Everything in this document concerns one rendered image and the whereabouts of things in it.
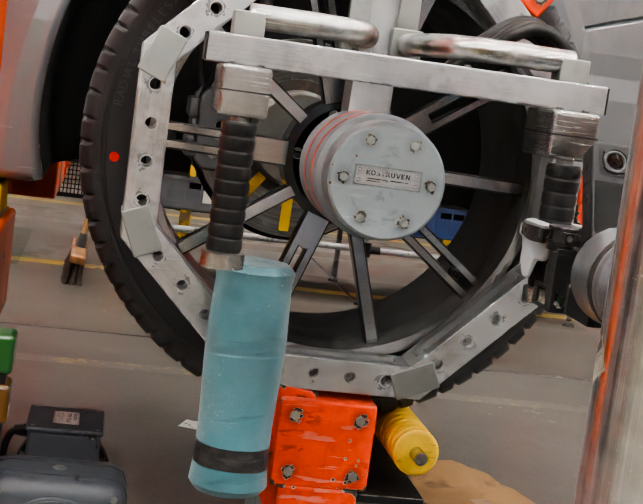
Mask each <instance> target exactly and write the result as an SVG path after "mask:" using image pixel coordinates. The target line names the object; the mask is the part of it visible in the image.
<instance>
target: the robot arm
mask: <svg viewBox="0 0 643 504"><path fill-rule="evenodd" d="M520 234H521V235H522V258H521V272H522V275H523V276H524V277H527V278H528V277H529V276H530V275H531V273H532V271H533V269H534V266H535V264H536V262H537V261H546V260H547V259H548V262H547V265H546V269H545V275H544V281H543V283H542V282H540V281H539V280H535V282H534V288H533V294H532V300H531V302H532V303H534V304H535V305H537V306H539V307H540V308H542V309H544V310H545V311H547V312H551V313H560V314H566V315H568V316H569V317H571V318H573V319H574V320H576V321H578V322H580V323H581V324H583V325H585V326H586V327H592V328H601V331H600V337H599V343H598V350H597V356H596V361H595V368H594V374H593V381H592V387H591V394H590V400H589V406H588V413H587V419H586V425H585V432H584V438H583V444H582V451H581V457H580V463H579V470H578V476H577V482H576V489H575V495H574V501H573V504H643V65H642V72H641V78H640V84H639V91H638V97H637V103H636V109H635V116H634V122H633V128H632V135H631V141H630V147H628V146H622V145H616V144H610V143H604V142H595V143H594V144H593V145H592V146H591V147H590V148H589V149H588V150H587V151H586V152H585V153H584V155H583V189H582V225H578V224H573V223H572V226H571V225H563V224H549V223H546V222H545V221H541V220H538V219H536V218H528V219H525V220H523V221H522V222H521V225H520ZM540 287H543V288H545V289H546V292H545V298H544V299H545V303H544V304H543V303H541V302H539V301H538V299H539V293H540ZM554 301H556V302H558V303H559V306H560V308H556V307H555V305H554Z"/></svg>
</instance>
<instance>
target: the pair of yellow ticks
mask: <svg viewBox="0 0 643 504"><path fill-rule="evenodd" d="M265 179H266V178H265V177H264V176H263V175H262V174H261V173H260V172H258V173H257V174H256V175H255V176H254V177H253V178H252V179H251V180H250V181H249V184H250V187H249V194H248V195H247V197H248V196H249V195H250V194H251V193H252V192H253V191H254V190H255V189H256V188H257V187H258V186H259V185H260V184H261V183H262V182H263V181H264V180H265ZM292 202H293V199H290V200H288V201H286V202H284V203H282V208H281V215H280V221H279V228H278V230H280V231H287V232H288V228H289V222H290V215H291V209H292Z"/></svg>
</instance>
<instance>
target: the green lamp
mask: <svg viewBox="0 0 643 504"><path fill-rule="evenodd" d="M17 339H18V331H17V330H16V329H13V328H3V327H0V374H4V375H8V374H10V373H11V372H12V370H13V367H14V364H15V357H16V348H17Z"/></svg>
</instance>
